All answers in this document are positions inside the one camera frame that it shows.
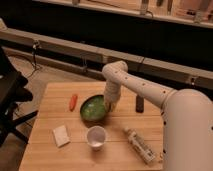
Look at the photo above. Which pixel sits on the black rectangular remote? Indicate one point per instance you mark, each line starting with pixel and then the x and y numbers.
pixel 139 104

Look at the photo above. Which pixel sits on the white folded napkin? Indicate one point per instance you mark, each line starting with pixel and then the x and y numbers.
pixel 60 135

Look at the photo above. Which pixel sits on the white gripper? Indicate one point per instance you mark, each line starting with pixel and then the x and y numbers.
pixel 112 94

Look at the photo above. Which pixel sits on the wooden table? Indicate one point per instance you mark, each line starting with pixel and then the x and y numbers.
pixel 124 141

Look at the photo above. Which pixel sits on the orange carrot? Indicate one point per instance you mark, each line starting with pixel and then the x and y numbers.
pixel 73 102

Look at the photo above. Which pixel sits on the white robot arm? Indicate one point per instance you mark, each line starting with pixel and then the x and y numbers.
pixel 187 117

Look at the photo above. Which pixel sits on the green ceramic bowl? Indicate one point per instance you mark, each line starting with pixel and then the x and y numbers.
pixel 93 109

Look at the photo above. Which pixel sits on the white plastic bottle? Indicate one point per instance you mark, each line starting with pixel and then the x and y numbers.
pixel 139 145

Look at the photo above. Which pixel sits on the black office chair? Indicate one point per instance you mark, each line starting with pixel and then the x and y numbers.
pixel 12 91

